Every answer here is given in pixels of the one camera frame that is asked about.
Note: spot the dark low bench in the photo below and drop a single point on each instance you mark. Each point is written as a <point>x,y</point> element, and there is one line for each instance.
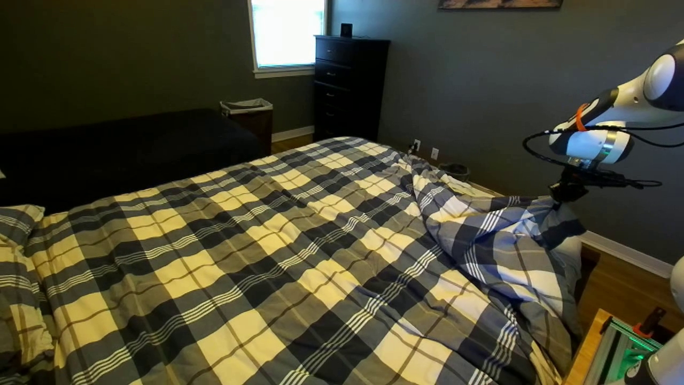
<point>73,165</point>

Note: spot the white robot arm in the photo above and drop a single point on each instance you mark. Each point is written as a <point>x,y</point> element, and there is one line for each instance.
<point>604,129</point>

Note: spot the framed wall picture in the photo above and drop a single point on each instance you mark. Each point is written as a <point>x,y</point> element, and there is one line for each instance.
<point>500,5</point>

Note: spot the plaid yellow grey blanket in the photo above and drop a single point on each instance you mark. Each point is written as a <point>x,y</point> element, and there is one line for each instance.
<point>336,264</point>

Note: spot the black tall dresser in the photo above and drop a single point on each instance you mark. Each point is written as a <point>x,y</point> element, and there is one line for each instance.
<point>350,80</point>

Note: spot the bright window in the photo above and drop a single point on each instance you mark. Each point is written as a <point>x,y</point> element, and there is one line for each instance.
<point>286,35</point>

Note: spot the plaid pillow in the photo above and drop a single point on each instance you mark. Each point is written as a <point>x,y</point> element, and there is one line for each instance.
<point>26,342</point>

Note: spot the small dark object on dresser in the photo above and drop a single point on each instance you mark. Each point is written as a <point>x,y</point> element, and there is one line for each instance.
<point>348,30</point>

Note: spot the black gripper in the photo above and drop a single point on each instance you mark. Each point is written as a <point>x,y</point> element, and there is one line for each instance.
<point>573,184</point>

